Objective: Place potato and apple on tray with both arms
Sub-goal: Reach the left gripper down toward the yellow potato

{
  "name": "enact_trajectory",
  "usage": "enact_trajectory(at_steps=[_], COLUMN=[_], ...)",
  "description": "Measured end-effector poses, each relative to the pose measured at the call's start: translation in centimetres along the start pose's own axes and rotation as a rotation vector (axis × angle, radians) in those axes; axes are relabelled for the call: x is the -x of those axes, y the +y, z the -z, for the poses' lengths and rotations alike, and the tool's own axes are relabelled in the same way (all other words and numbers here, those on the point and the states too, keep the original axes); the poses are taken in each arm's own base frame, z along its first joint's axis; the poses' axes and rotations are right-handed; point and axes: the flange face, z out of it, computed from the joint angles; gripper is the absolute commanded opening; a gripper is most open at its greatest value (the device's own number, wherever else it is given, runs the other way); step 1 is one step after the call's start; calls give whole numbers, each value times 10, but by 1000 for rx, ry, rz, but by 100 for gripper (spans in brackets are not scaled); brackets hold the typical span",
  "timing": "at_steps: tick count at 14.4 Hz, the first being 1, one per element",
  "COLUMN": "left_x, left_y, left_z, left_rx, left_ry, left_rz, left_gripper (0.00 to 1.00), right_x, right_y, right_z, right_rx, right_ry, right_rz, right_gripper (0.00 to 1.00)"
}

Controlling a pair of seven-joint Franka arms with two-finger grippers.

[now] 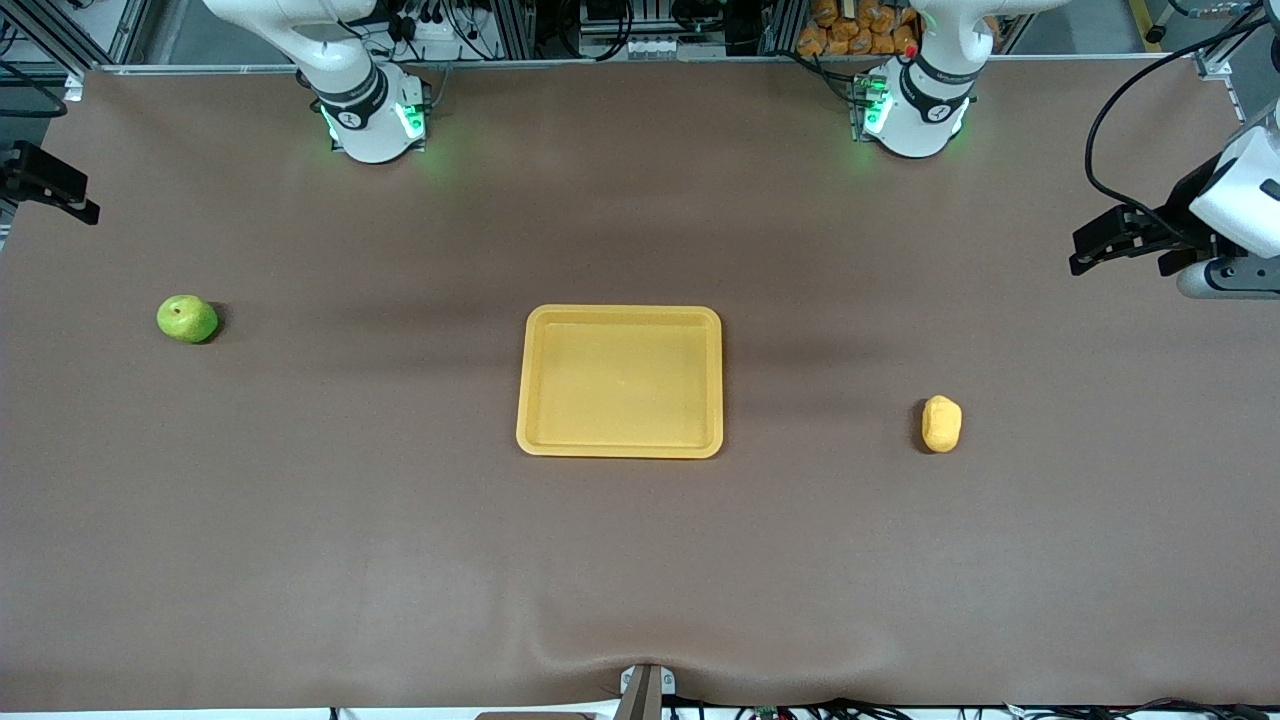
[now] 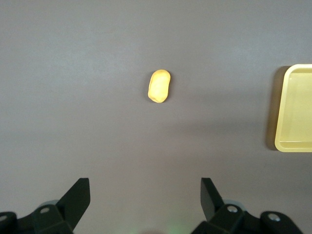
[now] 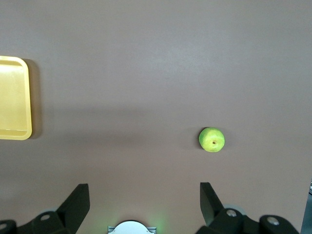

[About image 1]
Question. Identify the yellow plastic tray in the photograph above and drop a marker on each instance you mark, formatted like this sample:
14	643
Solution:
620	382

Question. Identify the aluminium frame rail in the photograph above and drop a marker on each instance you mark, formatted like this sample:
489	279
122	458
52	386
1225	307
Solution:
620	61

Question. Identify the yellow potato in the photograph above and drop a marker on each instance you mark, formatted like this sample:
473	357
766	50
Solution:
941	424

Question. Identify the white power strip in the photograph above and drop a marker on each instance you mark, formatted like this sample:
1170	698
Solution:
653	46

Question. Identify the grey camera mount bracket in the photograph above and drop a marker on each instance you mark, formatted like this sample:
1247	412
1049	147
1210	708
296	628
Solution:
645	692

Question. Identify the brown table mat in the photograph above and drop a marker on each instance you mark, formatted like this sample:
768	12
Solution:
640	560

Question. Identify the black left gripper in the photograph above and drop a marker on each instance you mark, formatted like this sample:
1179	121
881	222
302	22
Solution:
1184	211

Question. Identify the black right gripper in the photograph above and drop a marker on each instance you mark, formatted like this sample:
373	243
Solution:
40	176

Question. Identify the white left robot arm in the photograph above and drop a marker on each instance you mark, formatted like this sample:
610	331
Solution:
925	100

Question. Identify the pile of orange toys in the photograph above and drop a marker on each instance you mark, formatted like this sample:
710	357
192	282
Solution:
858	28

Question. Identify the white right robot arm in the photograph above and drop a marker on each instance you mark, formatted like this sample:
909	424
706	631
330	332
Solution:
350	90

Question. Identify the green apple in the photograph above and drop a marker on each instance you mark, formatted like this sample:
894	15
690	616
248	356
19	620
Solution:
186	319

